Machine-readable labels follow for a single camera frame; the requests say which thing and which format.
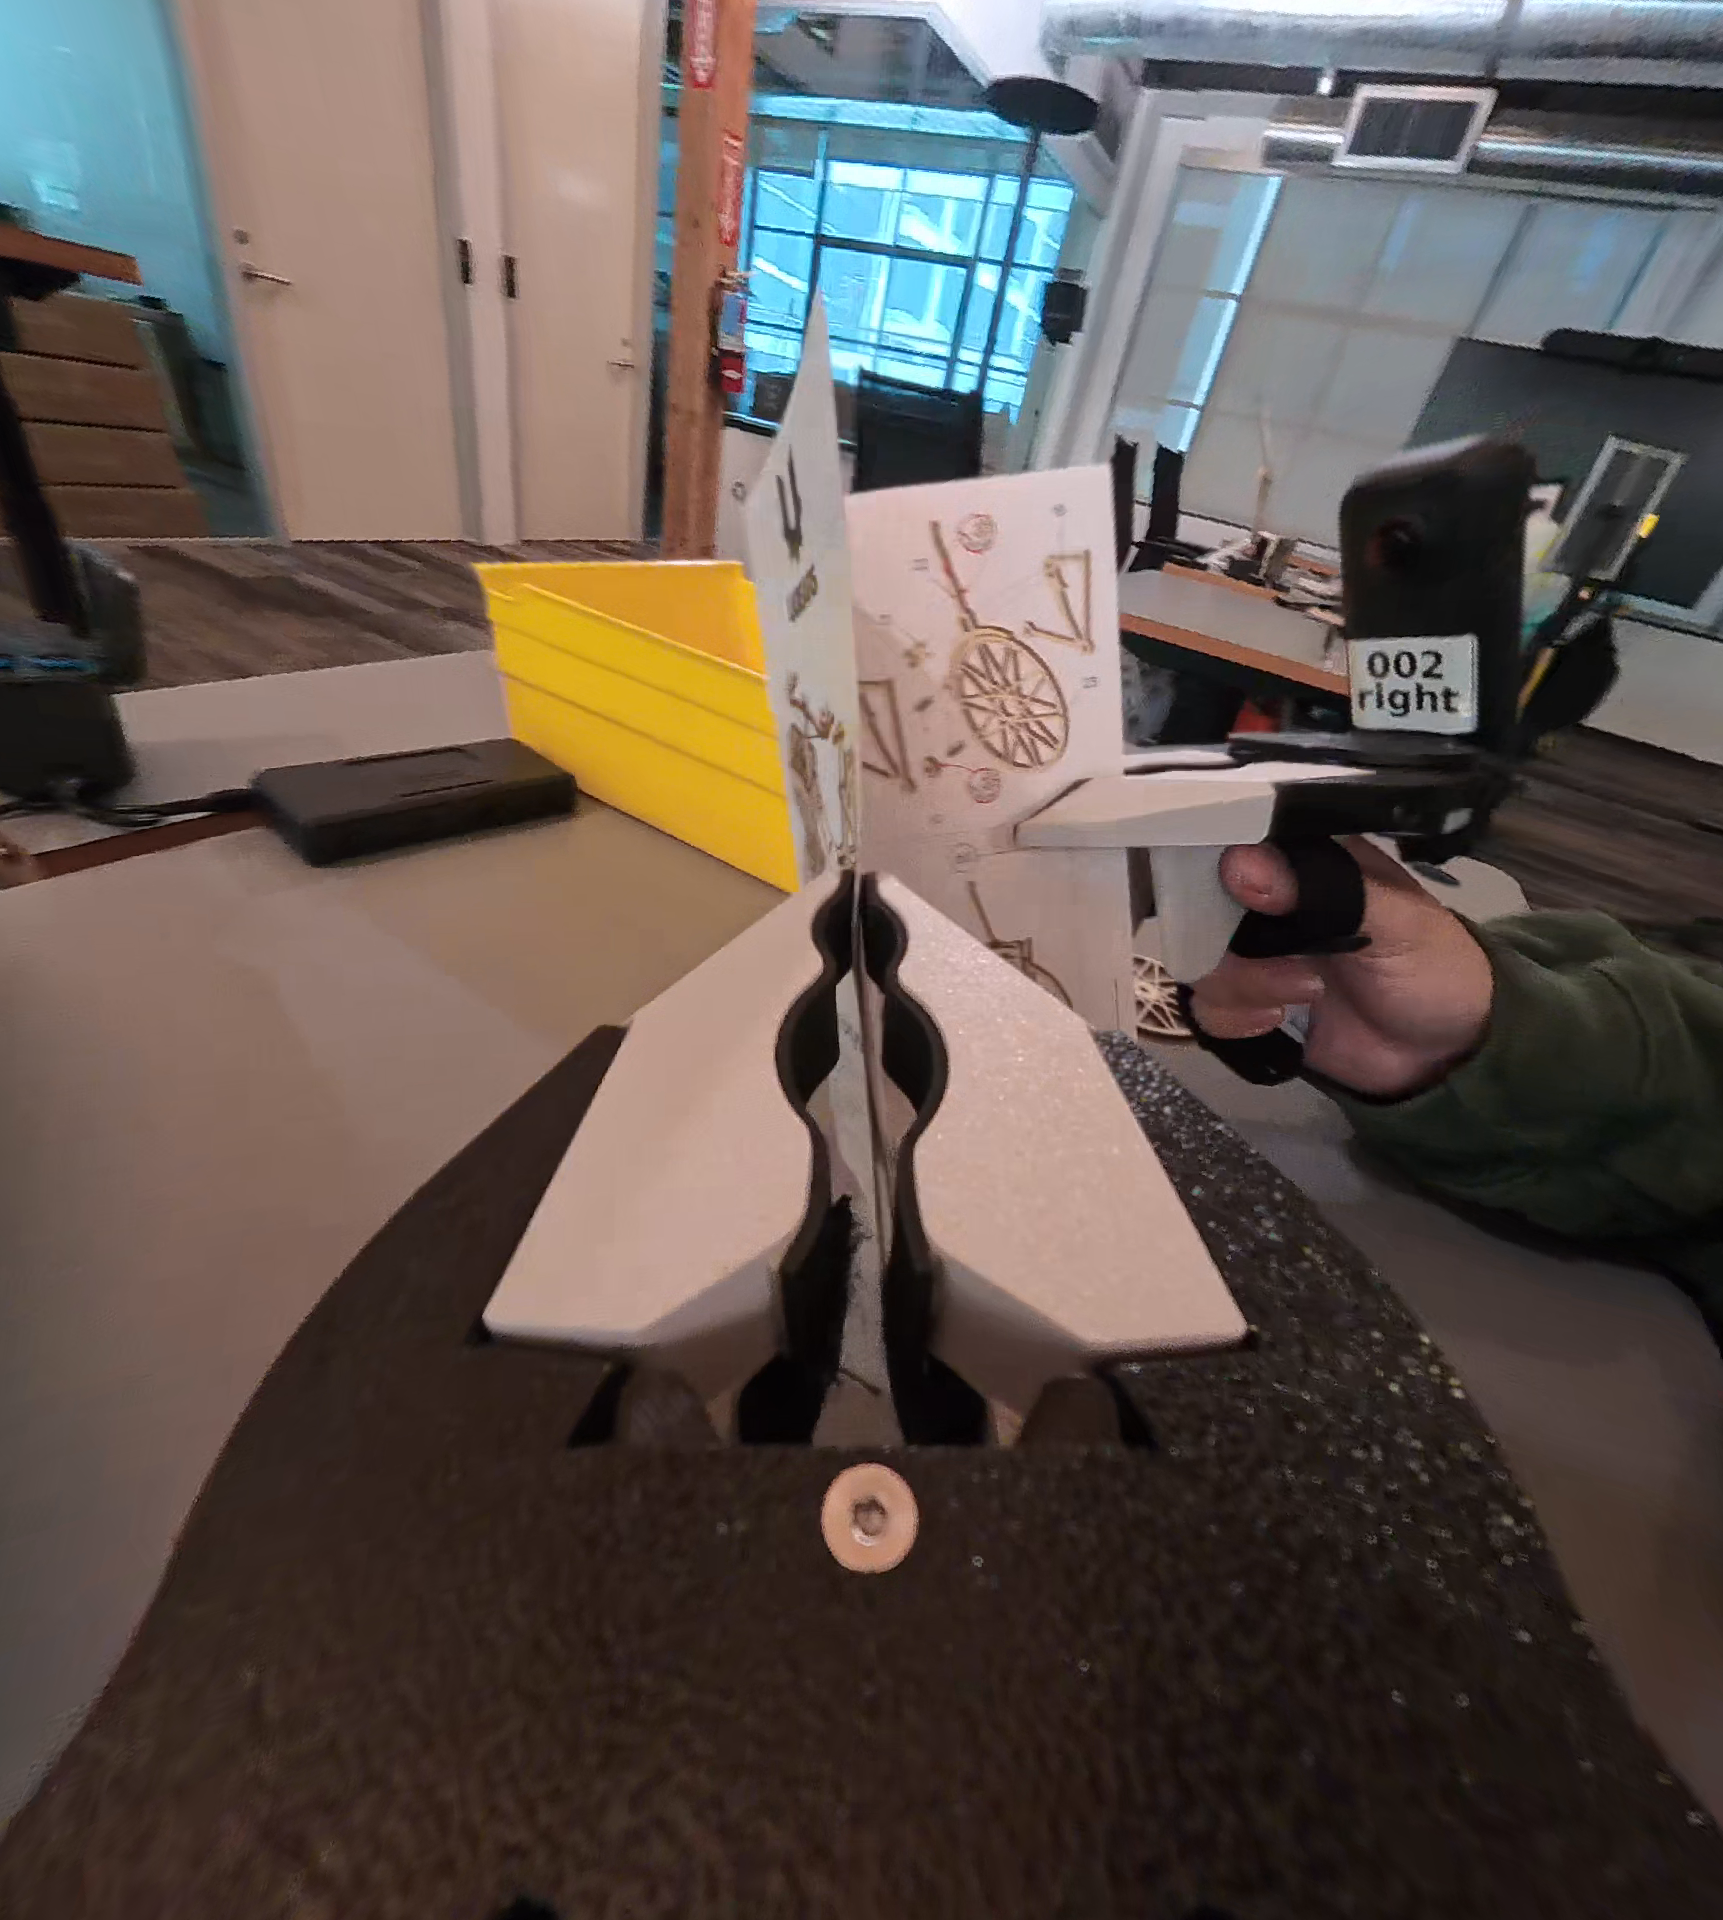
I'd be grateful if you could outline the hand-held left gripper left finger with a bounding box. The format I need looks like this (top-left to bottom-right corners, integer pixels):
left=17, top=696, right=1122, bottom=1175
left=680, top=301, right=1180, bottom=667
left=485, top=870, right=864, bottom=1447

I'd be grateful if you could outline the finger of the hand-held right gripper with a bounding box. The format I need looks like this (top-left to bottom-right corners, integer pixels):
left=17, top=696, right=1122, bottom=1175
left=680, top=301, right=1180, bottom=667
left=1120, top=749, right=1350, bottom=782
left=1016, top=775, right=1280, bottom=852

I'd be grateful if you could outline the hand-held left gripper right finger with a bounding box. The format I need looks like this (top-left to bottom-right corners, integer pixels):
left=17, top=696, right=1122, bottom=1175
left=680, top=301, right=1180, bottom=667
left=864, top=870, right=1250, bottom=1447

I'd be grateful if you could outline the white instruction leaflet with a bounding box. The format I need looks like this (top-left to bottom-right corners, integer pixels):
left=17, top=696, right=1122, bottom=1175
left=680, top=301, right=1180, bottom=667
left=738, top=288, right=1152, bottom=1353

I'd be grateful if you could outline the distant wooden-edged desk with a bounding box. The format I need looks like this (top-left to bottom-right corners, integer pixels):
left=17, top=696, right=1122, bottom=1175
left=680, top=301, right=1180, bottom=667
left=1116, top=564, right=1356, bottom=703

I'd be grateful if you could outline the person's right hand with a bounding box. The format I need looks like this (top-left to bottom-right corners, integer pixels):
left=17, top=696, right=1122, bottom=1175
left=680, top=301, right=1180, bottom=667
left=1194, top=840, right=1496, bottom=1101

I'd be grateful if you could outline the black video bar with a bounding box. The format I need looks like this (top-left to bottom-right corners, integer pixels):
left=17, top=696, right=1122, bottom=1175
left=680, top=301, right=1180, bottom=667
left=1540, top=327, right=1723, bottom=384

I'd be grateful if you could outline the white air vent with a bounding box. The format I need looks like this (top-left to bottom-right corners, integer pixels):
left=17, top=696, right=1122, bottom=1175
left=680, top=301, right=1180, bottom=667
left=1330, top=85, right=1500, bottom=177

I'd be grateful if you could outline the black flat power bank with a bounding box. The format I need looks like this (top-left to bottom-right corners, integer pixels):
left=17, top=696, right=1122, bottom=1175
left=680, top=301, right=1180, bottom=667
left=251, top=737, right=583, bottom=870

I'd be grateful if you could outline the yellow plastic bin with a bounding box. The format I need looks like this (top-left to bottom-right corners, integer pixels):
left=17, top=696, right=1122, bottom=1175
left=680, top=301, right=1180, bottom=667
left=477, top=558, right=806, bottom=899

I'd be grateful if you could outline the black floor lamp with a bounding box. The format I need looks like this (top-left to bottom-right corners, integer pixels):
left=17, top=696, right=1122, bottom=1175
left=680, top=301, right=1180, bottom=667
left=982, top=73, right=1106, bottom=471

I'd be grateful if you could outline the black hub with blue ports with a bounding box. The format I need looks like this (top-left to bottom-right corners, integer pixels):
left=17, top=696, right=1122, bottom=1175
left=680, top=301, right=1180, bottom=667
left=0, top=544, right=151, bottom=803

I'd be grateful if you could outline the white door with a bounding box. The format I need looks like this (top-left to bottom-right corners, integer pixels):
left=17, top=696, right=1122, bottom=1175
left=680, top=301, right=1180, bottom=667
left=487, top=0, right=664, bottom=547
left=177, top=0, right=477, bottom=547

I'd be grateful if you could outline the stack of cardboard boxes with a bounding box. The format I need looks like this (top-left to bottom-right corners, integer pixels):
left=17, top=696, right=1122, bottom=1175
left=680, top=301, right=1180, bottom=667
left=0, top=288, right=215, bottom=539

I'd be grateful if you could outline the narrow silver air duct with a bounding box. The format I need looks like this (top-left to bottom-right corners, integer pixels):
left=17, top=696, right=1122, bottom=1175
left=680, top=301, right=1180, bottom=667
left=1256, top=117, right=1723, bottom=201

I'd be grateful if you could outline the silver ribbed air duct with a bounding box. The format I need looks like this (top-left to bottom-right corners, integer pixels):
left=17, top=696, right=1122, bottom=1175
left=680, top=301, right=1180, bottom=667
left=1038, top=0, right=1723, bottom=66

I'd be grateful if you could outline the black cable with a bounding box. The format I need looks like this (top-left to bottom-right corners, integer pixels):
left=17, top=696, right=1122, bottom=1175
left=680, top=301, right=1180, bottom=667
left=0, top=777, right=267, bottom=911

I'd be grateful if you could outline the wooden post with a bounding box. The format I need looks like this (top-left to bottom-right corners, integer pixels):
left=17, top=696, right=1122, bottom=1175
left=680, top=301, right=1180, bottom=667
left=658, top=0, right=762, bottom=560

